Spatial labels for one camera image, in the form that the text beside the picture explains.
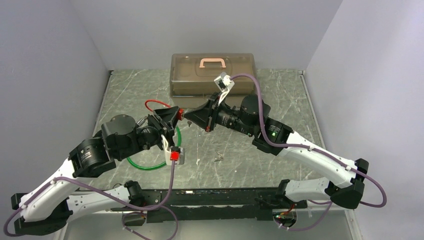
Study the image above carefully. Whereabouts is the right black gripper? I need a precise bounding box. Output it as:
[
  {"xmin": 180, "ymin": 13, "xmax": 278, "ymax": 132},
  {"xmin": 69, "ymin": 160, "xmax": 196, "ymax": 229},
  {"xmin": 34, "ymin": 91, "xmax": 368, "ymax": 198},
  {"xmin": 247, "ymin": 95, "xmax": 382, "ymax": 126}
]
[{"xmin": 184, "ymin": 91, "xmax": 255, "ymax": 136}]

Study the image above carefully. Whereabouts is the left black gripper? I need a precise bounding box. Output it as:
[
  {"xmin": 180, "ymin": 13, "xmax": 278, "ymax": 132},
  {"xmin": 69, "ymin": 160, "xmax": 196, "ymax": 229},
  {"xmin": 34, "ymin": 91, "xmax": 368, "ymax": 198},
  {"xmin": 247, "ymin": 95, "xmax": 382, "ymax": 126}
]
[{"xmin": 116, "ymin": 107, "xmax": 180, "ymax": 161}]

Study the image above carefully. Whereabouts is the red cable lock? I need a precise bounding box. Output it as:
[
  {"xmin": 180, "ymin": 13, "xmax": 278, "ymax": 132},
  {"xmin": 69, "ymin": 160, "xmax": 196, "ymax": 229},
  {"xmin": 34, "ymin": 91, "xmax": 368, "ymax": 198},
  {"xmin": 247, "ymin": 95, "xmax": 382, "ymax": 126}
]
[{"xmin": 144, "ymin": 99, "xmax": 184, "ymax": 121}]

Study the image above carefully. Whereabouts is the small silver key pair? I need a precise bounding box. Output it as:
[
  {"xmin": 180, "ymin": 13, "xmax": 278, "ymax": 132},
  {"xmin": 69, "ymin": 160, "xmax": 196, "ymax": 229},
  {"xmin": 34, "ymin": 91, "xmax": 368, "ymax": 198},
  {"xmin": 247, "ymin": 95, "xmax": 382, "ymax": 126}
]
[{"xmin": 136, "ymin": 116, "xmax": 147, "ymax": 127}]

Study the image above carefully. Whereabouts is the silver key set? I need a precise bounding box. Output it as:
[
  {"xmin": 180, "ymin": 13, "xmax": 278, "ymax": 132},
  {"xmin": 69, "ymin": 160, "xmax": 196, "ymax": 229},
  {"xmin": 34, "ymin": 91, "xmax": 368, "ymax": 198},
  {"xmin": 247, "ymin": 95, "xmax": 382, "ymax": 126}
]
[{"xmin": 213, "ymin": 151, "xmax": 224, "ymax": 162}]

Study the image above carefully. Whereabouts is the green cable lock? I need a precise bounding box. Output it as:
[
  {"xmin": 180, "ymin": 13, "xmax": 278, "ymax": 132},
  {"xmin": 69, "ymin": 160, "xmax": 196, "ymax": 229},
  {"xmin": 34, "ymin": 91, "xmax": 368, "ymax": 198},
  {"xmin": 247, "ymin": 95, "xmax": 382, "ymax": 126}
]
[{"xmin": 126, "ymin": 125, "xmax": 182, "ymax": 172}]

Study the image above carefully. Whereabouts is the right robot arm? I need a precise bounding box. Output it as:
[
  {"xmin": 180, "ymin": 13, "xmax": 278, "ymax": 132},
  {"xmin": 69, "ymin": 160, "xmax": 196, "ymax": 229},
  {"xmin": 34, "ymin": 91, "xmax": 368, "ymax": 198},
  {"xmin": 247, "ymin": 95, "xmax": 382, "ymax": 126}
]
[{"xmin": 183, "ymin": 93, "xmax": 369, "ymax": 209}]

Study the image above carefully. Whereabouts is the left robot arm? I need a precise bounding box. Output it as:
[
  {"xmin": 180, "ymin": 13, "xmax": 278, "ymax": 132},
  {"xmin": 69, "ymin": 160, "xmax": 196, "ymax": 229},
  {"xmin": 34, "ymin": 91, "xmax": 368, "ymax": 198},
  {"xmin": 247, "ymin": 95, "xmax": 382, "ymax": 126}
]
[{"xmin": 3, "ymin": 106, "xmax": 183, "ymax": 237}]

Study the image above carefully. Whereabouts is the brown translucent tool box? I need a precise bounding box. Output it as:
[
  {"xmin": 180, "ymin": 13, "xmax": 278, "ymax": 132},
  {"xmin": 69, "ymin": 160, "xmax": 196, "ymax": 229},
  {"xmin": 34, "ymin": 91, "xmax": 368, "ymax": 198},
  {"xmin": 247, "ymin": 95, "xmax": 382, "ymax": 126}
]
[{"xmin": 169, "ymin": 53, "xmax": 257, "ymax": 109}]

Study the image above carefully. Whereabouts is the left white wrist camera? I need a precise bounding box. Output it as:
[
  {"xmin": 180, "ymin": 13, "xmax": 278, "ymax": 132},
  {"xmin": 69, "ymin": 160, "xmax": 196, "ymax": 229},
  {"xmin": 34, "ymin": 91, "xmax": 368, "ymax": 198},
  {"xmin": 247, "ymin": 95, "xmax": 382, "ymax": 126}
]
[{"xmin": 161, "ymin": 134, "xmax": 185, "ymax": 166}]

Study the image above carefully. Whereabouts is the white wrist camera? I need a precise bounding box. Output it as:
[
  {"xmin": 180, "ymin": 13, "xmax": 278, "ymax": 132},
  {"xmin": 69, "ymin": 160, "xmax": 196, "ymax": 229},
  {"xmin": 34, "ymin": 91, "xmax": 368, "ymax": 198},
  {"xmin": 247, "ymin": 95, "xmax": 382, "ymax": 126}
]
[
  {"xmin": 214, "ymin": 72, "xmax": 235, "ymax": 105},
  {"xmin": 161, "ymin": 134, "xmax": 185, "ymax": 166}
]

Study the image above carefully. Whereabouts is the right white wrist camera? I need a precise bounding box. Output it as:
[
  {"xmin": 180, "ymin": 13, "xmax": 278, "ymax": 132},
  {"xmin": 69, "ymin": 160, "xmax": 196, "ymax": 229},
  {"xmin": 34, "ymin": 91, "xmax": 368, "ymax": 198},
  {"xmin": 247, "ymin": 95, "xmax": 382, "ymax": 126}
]
[{"xmin": 214, "ymin": 72, "xmax": 235, "ymax": 105}]

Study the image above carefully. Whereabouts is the pink tool box handle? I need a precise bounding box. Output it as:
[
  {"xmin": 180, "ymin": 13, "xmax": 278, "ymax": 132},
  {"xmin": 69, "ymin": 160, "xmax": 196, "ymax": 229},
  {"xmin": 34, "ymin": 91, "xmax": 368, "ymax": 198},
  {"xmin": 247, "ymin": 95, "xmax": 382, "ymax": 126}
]
[{"xmin": 199, "ymin": 58, "xmax": 227, "ymax": 69}]

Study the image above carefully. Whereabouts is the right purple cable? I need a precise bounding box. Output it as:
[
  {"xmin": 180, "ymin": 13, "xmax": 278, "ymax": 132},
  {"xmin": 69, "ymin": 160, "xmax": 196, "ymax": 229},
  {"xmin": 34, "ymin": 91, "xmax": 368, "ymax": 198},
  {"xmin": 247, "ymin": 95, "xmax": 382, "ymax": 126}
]
[{"xmin": 230, "ymin": 73, "xmax": 388, "ymax": 232}]

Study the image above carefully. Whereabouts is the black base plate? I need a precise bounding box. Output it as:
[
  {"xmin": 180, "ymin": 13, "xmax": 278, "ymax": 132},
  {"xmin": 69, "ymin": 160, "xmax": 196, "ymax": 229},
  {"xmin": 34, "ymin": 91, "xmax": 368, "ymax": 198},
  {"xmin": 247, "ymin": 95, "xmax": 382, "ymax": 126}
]
[{"xmin": 110, "ymin": 187, "xmax": 308, "ymax": 223}]

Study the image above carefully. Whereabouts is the aluminium frame rail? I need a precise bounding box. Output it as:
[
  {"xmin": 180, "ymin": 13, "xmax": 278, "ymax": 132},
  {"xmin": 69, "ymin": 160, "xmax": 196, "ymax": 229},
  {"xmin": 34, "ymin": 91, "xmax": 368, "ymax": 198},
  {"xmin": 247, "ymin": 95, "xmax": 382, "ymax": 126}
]
[{"xmin": 61, "ymin": 188, "xmax": 354, "ymax": 215}]

